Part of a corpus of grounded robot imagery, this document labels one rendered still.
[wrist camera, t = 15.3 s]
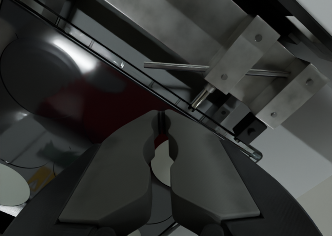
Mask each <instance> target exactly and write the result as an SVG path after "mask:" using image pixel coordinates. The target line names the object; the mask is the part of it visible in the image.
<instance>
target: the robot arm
mask: <svg viewBox="0 0 332 236"><path fill-rule="evenodd" d="M162 124H163V134H165V135H166V136H167V137H168V147H169V157H170V158H171V159H172V160H173V161H174V163H173V164H172V165H171V167H170V195H171V208H172V216H173V219H174V220H175V222H176V223H178V224H180V225H181V226H183V227H185V228H187V229H188V230H190V231H192V232H194V233H195V234H197V235H198V236H323V235H322V233H321V232H320V230H319V229H318V227H317V226H316V224H315V223H314V221H313V220H312V219H311V217H310V216H309V215H308V213H307V212H306V211H305V210H304V208H303V207H302V206H301V205H300V204H299V202H298V201H297V200H296V199H295V198H294V197H293V196H292V195H291V194H290V193H289V192H288V190H287V189H285V188H284V187H283V186H282V185H281V184H280V183H279V182H278V181H277V180H276V179H275V178H274V177H272V176H271V175H270V174H269V173H268V172H266V171H265V170H264V169H263V168H261V167H260V166H259V165H258V164H257V163H255V162H254V161H253V160H252V159H250V158H249V157H248V156H247V155H246V154H244V153H243V152H242V151H241V150H239V149H238V148H237V147H236V146H235V145H233V144H232V143H231V142H230V141H228V140H227V139H226V140H221V139H219V138H218V137H217V136H216V135H215V134H213V133H212V132H211V131H209V130H208V129H207V128H205V127H204V126H202V125H200V124H199V123H197V122H195V121H193V120H191V119H189V118H187V117H185V116H183V115H181V114H179V113H177V112H175V111H173V110H165V111H157V110H151V111H149V112H147V113H146V114H144V115H142V116H140V117H138V118H136V119H135V120H133V121H131V122H129V123H127V124H126V125H124V126H122V127H121V128H119V129H118V130H116V131H115V132H114V133H112V134H111V135H110V136H109V137H108V138H106V139H105V140H104V141H103V142H102V143H101V144H93V145H92V146H91V147H89V148H88V149H87V150H86V151H85V152H84V153H82V154H81V155H80V156H79V157H78V158H77V159H76V160H74V161H73V162H72V163H71V164H70V165H68V166H67V167H66V168H65V169H64V170H63V171H61V172H60V173H59V174H58V175H57V176H56V177H54V178H53V179H52V180H51V181H50V182H49V183H47V184H46V185H45V186H44V187H43V188H42V189H41V190H40V191H39V192H38V193H37V194H36V195H35V196H34V197H33V198H32V199H31V200H30V201H29V202H28V203H27V204H26V205H25V206H24V207H23V209H22V210H21V211H20V212H19V213H18V215H17V216H16V217H15V218H14V219H13V221H12V222H11V223H10V225H9V226H8V227H7V229H6V230H5V231H4V233H3V234H2V236H127V235H129V234H130V233H132V232H134V231H136V230H137V229H139V228H140V227H142V226H144V225H145V224H146V223H147V222H148V221H149V219H150V217H151V208H152V198H153V195H152V184H151V172H150V167H149V165H148V164H149V163H150V161H151V160H152V159H153V158H154V157H155V145H154V140H155V139H156V138H157V137H158V135H159V134H161V130H162Z"/></svg>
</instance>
